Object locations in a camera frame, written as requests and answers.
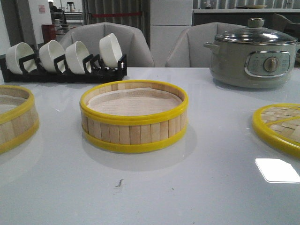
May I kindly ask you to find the woven bamboo steamer lid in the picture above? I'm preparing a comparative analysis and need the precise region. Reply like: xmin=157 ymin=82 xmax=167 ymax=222
xmin=252 ymin=103 xmax=300 ymax=158

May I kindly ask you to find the bamboo steamer tier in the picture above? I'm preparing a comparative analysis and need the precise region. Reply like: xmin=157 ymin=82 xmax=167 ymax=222
xmin=80 ymin=80 xmax=188 ymax=153
xmin=0 ymin=85 xmax=39 ymax=153

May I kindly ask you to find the white cloth steamer liner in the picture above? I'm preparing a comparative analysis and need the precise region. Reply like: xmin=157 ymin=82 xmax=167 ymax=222
xmin=87 ymin=88 xmax=182 ymax=116

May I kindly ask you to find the black plastic bowl rack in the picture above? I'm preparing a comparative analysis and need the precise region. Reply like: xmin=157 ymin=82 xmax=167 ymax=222
xmin=0 ymin=53 xmax=127 ymax=84

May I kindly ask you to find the left grey upholstered chair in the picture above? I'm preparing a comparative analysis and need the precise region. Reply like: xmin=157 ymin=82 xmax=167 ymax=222
xmin=59 ymin=22 xmax=155 ymax=68

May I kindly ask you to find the grey upholstered chair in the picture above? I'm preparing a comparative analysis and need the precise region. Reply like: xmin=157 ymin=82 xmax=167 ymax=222
xmin=165 ymin=22 xmax=243 ymax=68
xmin=59 ymin=22 xmax=155 ymax=68

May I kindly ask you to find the white ceramic bowl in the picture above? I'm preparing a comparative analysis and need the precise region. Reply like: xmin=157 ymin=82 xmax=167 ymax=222
xmin=99 ymin=33 xmax=122 ymax=68
xmin=39 ymin=40 xmax=65 ymax=73
xmin=65 ymin=41 xmax=90 ymax=75
xmin=6 ymin=42 xmax=34 ymax=75

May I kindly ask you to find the right grey upholstered chair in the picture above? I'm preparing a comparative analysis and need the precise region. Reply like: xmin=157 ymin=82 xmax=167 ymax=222
xmin=165 ymin=22 xmax=243 ymax=68

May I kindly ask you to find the white cabinet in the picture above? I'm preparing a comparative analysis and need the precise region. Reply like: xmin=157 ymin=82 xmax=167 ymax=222
xmin=150 ymin=0 xmax=193 ymax=67

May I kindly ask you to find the red barrier belt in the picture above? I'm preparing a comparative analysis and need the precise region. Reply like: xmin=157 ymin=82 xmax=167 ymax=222
xmin=91 ymin=12 xmax=143 ymax=18

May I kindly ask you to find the grey-green electric cooking pot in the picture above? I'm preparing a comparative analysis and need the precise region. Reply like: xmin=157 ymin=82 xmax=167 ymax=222
xmin=204 ymin=41 xmax=300 ymax=89

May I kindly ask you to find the red bin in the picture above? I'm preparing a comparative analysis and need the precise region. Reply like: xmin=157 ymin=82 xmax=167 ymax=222
xmin=41 ymin=23 xmax=56 ymax=44

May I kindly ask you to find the dark counter with white top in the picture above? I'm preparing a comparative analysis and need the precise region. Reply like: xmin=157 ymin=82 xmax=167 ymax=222
xmin=192 ymin=8 xmax=300 ymax=28

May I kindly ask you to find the glass pot lid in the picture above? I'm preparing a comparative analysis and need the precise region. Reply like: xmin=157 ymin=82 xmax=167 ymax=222
xmin=215 ymin=18 xmax=298 ymax=45

